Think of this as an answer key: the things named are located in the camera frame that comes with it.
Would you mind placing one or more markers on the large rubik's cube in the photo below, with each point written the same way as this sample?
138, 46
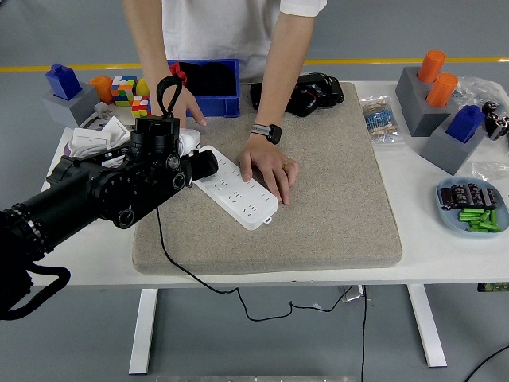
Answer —
124, 91

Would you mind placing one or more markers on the black cylinder silver cap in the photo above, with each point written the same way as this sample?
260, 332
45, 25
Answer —
490, 108
505, 125
495, 123

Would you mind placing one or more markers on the blue plastic bin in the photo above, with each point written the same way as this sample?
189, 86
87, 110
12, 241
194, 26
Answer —
222, 105

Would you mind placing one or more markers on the black electrolytic capacitor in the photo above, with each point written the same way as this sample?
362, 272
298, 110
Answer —
446, 199
490, 198
460, 196
475, 196

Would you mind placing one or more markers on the silver bracket under table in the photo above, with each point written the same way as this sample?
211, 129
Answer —
354, 293

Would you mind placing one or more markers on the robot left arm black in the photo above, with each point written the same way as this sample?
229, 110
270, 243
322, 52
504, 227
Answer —
99, 187

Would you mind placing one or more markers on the person's torso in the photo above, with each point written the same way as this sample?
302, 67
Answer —
222, 32

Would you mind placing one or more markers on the orange plastic cylinder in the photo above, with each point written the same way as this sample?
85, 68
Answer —
104, 89
431, 65
441, 91

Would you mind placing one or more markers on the grey single-slot block holder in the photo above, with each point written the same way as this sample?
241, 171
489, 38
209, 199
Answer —
445, 155
67, 109

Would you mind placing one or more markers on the white table leg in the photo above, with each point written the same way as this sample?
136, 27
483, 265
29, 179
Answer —
427, 326
143, 330

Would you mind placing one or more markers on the clear bag of resistors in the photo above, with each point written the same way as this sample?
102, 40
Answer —
381, 119

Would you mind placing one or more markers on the green battery cell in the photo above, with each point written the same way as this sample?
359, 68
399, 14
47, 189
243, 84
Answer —
469, 217
483, 227
471, 211
485, 217
494, 219

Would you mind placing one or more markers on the person's left forearm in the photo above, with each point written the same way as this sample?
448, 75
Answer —
284, 67

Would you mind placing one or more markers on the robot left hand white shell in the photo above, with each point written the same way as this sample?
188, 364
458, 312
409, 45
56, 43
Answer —
190, 139

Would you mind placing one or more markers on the grey-brown mat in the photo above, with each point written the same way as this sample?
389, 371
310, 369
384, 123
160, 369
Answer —
318, 199

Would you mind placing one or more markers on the black wristwatch striped band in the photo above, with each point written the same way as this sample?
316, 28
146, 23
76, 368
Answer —
272, 133

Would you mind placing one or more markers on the clear plastic bag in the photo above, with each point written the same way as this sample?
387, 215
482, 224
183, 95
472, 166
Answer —
493, 171
477, 89

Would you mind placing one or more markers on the person's right hand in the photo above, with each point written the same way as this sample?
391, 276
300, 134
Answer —
185, 101

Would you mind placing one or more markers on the black fabric pouch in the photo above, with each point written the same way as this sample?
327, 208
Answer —
210, 79

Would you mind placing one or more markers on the blue house-shaped block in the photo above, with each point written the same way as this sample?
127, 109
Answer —
465, 123
63, 81

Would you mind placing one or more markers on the person's left hand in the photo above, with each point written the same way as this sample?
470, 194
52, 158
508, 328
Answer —
270, 159

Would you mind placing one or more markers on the person's right forearm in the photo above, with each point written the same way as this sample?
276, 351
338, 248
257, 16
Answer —
153, 47

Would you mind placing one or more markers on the blue-grey plate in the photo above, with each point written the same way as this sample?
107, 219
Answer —
447, 223

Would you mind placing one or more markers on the black electronic device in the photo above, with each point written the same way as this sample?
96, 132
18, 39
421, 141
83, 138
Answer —
326, 93

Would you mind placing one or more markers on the small rubik's cube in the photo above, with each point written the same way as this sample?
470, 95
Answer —
140, 106

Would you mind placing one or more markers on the grey two-hole block holder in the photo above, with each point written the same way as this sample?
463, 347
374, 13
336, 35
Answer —
417, 115

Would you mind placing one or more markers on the white power strip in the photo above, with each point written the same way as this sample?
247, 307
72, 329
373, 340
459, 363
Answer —
246, 203

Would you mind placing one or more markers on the white switch panel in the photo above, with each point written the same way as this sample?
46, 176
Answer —
115, 129

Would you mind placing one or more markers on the yellow ball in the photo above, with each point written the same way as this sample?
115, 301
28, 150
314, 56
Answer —
143, 86

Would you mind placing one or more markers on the black pouch with red trim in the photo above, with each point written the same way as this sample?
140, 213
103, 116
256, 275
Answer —
179, 73

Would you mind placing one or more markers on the green circuit board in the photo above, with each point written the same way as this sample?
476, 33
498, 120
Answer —
495, 287

